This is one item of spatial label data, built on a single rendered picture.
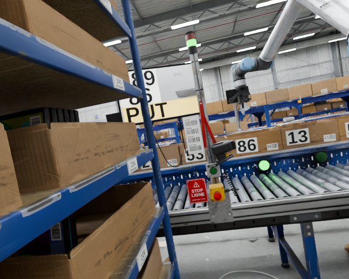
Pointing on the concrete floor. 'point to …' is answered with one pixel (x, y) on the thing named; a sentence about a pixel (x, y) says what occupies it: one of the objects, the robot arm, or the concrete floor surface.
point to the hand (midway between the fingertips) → (242, 113)
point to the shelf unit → (67, 87)
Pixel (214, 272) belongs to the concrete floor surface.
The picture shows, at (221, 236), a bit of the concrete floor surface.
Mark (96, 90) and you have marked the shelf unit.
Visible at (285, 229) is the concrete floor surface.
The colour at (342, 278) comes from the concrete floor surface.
